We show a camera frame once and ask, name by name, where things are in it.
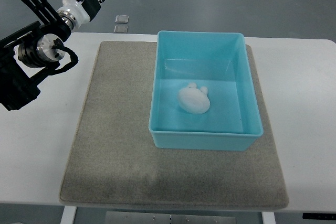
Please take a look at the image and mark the white rabbit toy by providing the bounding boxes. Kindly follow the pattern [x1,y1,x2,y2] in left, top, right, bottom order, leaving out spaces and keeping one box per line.
[177,82,211,114]

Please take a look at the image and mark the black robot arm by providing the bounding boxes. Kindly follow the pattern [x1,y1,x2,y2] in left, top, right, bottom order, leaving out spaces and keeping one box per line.
[1,0,78,111]

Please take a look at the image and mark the black table control panel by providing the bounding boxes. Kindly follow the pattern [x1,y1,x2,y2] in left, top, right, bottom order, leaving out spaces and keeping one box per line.
[302,212,336,221]

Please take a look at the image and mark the white left table leg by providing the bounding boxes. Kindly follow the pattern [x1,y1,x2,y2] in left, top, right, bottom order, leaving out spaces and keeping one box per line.
[60,206,77,224]

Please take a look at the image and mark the upper floor outlet plate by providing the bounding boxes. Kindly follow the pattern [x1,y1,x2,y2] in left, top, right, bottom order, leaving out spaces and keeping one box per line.
[115,15,129,24]

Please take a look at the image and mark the white right table leg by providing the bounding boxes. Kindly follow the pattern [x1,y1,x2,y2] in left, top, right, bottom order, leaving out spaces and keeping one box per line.
[261,212,276,224]

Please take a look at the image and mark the white table leg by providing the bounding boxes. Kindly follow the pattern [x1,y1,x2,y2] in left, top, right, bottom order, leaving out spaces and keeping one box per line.
[60,206,77,224]
[261,212,276,224]

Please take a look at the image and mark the blue plastic box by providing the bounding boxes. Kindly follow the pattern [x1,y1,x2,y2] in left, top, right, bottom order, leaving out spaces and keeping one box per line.
[149,31,264,151]

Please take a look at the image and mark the floor outlet plate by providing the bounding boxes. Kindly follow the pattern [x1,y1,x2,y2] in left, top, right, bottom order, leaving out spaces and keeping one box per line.
[115,15,129,24]
[114,25,128,34]

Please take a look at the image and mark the grey felt mat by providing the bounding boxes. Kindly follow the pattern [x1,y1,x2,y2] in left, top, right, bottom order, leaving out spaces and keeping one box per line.
[59,41,289,211]

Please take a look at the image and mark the lower floor outlet plate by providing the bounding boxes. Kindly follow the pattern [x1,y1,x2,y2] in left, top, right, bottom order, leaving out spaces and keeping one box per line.
[114,25,128,34]

